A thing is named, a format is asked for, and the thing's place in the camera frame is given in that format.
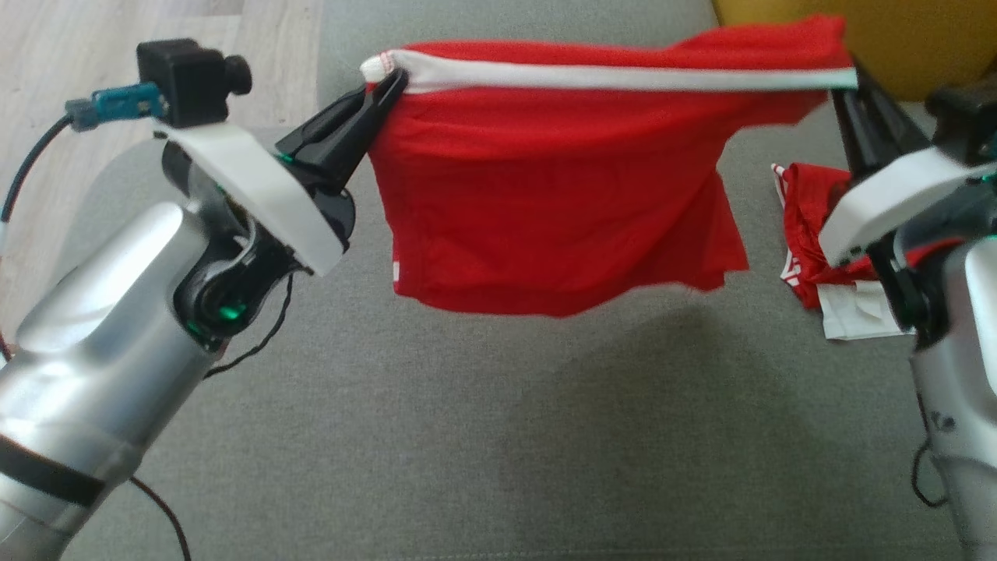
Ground grey fabric sofa seat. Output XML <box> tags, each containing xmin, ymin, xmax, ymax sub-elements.
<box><xmin>47</xmin><ymin>125</ymin><xmax>997</xmax><ymax>561</ymax></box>

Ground red Bulls jersey white sleeves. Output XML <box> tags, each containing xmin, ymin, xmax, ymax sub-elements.
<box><xmin>771</xmin><ymin>161</ymin><xmax>921</xmax><ymax>341</ymax></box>

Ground grey sofa back cushion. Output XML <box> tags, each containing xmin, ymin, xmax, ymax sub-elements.
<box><xmin>319</xmin><ymin>0</ymin><xmax>722</xmax><ymax>137</ymax></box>

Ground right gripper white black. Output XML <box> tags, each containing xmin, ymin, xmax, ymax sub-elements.
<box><xmin>818</xmin><ymin>56</ymin><xmax>997</xmax><ymax>348</ymax></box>

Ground left camera cable teal plug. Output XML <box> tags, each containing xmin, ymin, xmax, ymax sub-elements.
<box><xmin>0</xmin><ymin>84</ymin><xmax>169</xmax><ymax>231</ymax></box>

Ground red shorts with white stripe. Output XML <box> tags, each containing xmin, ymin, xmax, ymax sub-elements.
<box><xmin>360</xmin><ymin>14</ymin><xmax>860</xmax><ymax>319</ymax></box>

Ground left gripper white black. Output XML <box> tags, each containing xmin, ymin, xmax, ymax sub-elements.
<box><xmin>156</xmin><ymin>69</ymin><xmax>410</xmax><ymax>345</ymax></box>

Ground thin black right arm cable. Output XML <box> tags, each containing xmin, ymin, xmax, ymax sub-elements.
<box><xmin>911</xmin><ymin>393</ymin><xmax>949</xmax><ymax>509</ymax></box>

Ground yellow sofa cushion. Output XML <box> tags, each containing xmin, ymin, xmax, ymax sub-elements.
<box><xmin>712</xmin><ymin>0</ymin><xmax>997</xmax><ymax>104</ymax></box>

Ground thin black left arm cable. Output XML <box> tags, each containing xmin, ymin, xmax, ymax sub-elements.
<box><xmin>129</xmin><ymin>271</ymin><xmax>297</xmax><ymax>561</ymax></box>

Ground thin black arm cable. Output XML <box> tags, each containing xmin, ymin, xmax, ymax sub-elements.
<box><xmin>911</xmin><ymin>393</ymin><xmax>949</xmax><ymax>509</ymax></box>
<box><xmin>129</xmin><ymin>271</ymin><xmax>297</xmax><ymax>561</ymax></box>

